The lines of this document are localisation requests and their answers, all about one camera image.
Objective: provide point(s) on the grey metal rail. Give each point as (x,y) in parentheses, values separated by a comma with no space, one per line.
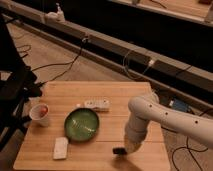
(183,49)

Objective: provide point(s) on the white plug with cable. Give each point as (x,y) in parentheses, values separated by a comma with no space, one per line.
(126,64)

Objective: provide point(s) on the white power strip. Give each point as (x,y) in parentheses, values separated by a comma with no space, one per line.
(95,104)

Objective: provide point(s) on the white paper cup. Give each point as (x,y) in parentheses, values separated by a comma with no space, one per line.
(39,114)

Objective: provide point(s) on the white rectangular block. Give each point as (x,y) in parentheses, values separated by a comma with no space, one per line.
(60,148)

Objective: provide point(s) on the small black eraser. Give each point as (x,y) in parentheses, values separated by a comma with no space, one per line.
(119,151)

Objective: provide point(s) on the white clamp on rail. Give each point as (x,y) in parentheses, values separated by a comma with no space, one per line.
(58,15)

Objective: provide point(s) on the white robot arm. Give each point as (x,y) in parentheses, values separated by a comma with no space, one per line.
(146,108)

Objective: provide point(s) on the blue box on floor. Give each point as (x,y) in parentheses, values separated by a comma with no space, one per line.
(179,105)

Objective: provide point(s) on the black office chair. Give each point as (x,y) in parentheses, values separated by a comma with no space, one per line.
(16,89)

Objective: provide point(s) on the green round plate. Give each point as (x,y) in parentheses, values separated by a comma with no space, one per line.
(81,125)

